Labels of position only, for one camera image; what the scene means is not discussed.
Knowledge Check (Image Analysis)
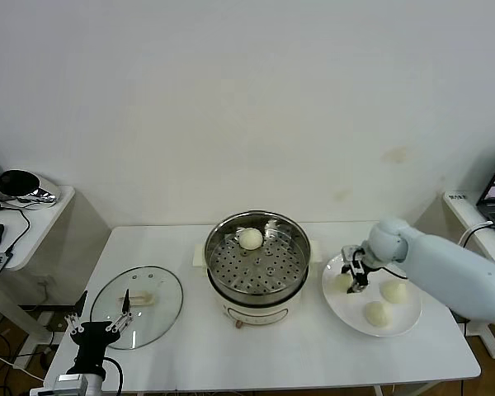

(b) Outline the white round plate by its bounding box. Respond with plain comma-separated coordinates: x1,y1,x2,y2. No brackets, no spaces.
321,250,422,338

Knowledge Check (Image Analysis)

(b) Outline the white side table with sticker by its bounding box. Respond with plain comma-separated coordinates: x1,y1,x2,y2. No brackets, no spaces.
441,190,495,360

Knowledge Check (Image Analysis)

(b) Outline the shiny silver headset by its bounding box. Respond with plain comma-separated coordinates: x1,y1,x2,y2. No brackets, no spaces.
0,168,61,205

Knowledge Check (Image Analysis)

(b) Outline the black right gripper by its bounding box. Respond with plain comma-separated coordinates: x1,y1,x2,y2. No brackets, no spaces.
339,246,375,295

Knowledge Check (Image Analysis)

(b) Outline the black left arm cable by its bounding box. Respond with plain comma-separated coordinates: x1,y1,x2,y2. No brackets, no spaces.
102,357,125,395

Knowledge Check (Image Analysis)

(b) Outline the perforated steel steamer basket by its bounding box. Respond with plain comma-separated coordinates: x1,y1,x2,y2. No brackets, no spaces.
204,210,312,299

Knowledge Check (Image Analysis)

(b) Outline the cream electric cooker base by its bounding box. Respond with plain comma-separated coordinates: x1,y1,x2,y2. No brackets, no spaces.
192,241,323,329

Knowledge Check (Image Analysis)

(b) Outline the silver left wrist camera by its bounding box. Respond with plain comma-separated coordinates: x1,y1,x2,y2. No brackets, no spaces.
53,373,87,396

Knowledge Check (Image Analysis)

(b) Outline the glass lid with cream handle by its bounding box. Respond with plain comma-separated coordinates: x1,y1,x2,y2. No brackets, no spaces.
89,265,184,351

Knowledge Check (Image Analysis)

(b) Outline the thin black desk cable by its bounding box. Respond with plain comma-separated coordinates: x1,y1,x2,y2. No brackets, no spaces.
0,204,31,255

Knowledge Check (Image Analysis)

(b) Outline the white side table with mouse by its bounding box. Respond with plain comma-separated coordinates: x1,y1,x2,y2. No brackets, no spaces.
0,184,76,370

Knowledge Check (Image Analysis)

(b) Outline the white floor cable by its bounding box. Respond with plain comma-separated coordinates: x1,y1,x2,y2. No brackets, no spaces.
0,349,46,383

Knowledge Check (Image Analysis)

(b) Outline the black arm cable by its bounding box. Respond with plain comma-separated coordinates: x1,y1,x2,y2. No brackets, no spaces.
379,266,408,282
102,357,125,395

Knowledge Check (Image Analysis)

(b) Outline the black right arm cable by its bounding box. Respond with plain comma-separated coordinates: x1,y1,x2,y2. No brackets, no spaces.
379,266,408,282

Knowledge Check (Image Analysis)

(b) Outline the white and black charging cable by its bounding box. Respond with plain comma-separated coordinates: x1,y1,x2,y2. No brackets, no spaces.
436,221,495,298

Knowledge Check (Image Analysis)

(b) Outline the white steamed baozi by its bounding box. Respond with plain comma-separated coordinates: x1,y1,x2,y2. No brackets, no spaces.
363,300,392,328
238,227,264,251
333,273,354,293
379,279,409,305

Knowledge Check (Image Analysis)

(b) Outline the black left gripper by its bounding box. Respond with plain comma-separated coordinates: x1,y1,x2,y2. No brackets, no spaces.
64,288,134,375

